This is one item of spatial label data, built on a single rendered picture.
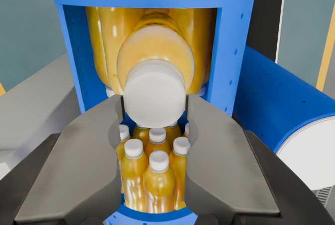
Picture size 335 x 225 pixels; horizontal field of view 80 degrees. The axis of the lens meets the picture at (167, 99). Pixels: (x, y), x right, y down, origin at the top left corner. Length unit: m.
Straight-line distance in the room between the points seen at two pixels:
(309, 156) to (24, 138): 0.74
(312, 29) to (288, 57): 0.23
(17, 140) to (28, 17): 1.20
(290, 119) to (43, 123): 0.67
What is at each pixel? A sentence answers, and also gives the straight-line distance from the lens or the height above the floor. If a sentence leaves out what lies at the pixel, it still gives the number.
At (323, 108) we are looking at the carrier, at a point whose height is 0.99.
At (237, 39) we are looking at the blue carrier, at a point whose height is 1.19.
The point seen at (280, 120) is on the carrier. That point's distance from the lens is 0.67.
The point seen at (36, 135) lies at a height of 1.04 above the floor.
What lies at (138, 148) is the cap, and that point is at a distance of 0.44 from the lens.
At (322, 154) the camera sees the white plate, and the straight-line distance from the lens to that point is 0.73.
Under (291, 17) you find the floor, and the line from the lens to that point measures 1.70.
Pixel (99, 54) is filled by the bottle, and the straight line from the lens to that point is 0.39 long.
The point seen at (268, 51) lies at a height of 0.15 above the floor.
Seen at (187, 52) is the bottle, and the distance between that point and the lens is 0.16.
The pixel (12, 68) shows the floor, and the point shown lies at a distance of 1.87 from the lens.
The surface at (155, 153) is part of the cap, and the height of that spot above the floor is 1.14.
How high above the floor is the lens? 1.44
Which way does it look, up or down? 62 degrees down
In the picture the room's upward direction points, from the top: 176 degrees clockwise
